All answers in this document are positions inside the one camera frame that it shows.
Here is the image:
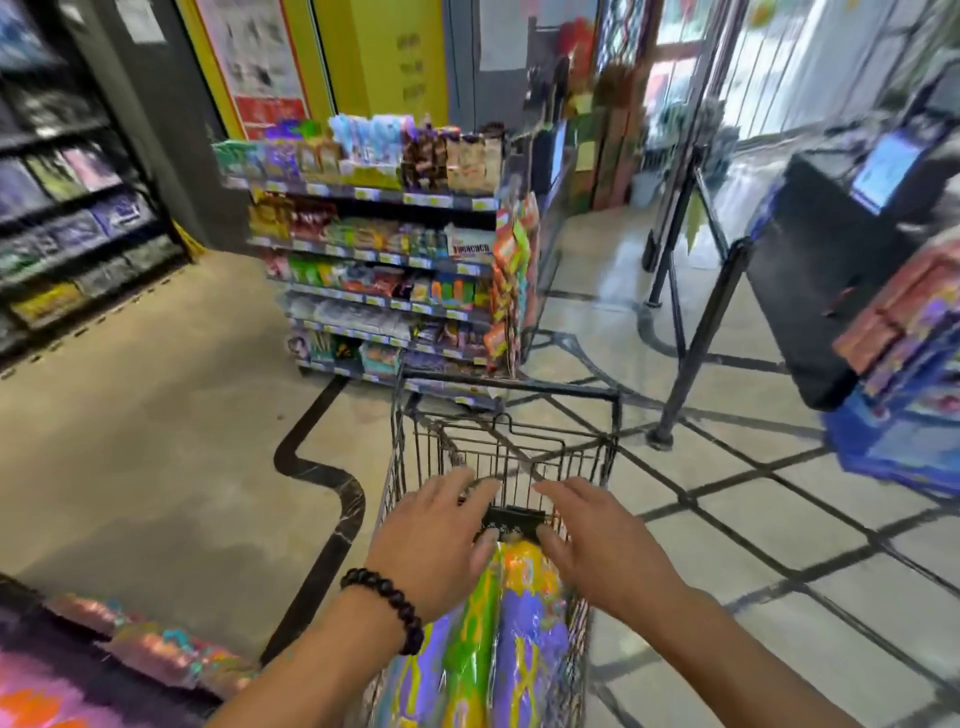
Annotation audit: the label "person's right hand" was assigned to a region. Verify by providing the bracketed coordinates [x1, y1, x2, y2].
[531, 476, 686, 622]

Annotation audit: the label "person's left hand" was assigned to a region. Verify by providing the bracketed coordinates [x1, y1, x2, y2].
[366, 465, 504, 625]

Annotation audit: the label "black wire shopping cart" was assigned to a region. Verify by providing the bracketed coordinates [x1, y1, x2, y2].
[358, 366, 625, 728]

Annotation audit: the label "person's right forearm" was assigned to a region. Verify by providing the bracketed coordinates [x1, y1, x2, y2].
[621, 585, 864, 728]

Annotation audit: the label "person's left forearm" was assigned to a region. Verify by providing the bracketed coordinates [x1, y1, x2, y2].
[206, 592, 423, 728]

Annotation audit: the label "colourful purple green packet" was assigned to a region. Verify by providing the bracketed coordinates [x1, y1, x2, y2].
[373, 540, 580, 728]

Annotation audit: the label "hanging orange snack packets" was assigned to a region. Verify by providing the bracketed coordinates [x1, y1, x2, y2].
[483, 191, 543, 374]

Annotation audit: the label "grey snack shelf unit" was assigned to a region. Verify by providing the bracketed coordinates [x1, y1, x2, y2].
[213, 112, 560, 412]

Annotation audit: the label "rows of colourful snack packets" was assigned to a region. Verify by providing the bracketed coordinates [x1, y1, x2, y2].
[213, 114, 505, 376]

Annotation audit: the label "blue display stand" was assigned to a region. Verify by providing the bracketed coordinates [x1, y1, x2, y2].
[821, 352, 960, 500]

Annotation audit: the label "black checkout counter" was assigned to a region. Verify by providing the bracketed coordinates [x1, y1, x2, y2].
[744, 71, 960, 412]

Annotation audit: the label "pile of pink shiny packets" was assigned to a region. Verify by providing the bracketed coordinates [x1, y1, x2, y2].
[0, 576, 262, 728]

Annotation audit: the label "brown cardboard display stand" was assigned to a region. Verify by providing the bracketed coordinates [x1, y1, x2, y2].
[566, 60, 654, 215]

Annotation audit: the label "stack of pink purple packets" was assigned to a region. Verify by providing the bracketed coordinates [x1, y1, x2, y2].
[832, 240, 960, 421]

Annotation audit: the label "yellow door panel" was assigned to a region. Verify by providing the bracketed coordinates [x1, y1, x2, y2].
[311, 0, 451, 130]

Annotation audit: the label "checkout screen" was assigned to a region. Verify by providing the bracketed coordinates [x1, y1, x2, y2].
[849, 129, 930, 217]

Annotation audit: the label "rows of dark packets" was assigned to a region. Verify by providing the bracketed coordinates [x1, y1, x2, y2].
[0, 0, 185, 354]

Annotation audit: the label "red framed poster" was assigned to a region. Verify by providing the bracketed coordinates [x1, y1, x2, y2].
[193, 0, 310, 141]

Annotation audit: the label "black bead bracelet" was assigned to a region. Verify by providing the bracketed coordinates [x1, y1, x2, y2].
[339, 567, 426, 657]

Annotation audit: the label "black barrier post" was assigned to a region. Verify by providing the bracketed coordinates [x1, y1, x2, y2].
[645, 236, 759, 453]
[641, 146, 732, 310]

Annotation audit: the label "dark wall shelf unit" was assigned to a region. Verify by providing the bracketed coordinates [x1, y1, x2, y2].
[0, 0, 192, 372]

